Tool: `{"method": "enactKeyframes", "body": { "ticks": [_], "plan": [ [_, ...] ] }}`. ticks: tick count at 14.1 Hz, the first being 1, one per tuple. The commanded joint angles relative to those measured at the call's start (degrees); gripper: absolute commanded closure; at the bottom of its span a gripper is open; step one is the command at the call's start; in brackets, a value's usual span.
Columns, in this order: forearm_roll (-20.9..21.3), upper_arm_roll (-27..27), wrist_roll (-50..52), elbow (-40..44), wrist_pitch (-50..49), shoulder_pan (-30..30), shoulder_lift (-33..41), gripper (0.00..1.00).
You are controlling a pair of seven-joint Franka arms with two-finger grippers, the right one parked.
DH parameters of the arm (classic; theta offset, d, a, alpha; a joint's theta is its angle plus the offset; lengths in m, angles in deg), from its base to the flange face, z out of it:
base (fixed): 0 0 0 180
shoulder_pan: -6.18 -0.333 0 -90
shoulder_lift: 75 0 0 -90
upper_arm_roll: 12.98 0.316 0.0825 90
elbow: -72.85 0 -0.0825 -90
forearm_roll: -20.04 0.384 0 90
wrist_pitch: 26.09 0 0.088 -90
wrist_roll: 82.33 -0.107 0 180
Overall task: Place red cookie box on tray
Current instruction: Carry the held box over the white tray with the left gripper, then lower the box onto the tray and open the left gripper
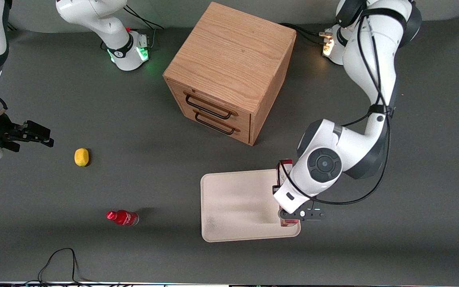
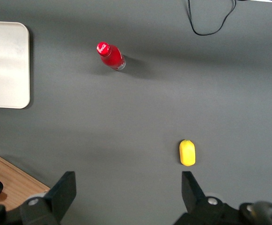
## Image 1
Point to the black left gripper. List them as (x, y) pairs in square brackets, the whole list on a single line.
[(275, 189)]

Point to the red cookie box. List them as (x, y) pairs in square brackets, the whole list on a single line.
[(285, 165)]

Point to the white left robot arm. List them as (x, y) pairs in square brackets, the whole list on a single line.
[(325, 163)]

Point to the white rectangular tray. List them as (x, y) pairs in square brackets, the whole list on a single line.
[(237, 207)]

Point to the yellow lemon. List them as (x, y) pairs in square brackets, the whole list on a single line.
[(81, 157)]

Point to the red drink bottle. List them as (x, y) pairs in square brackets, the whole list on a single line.
[(124, 218)]

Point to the wooden drawer front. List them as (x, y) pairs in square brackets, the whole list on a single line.
[(223, 129), (213, 104)]

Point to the wooden drawer cabinet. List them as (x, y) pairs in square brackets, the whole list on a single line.
[(229, 52)]

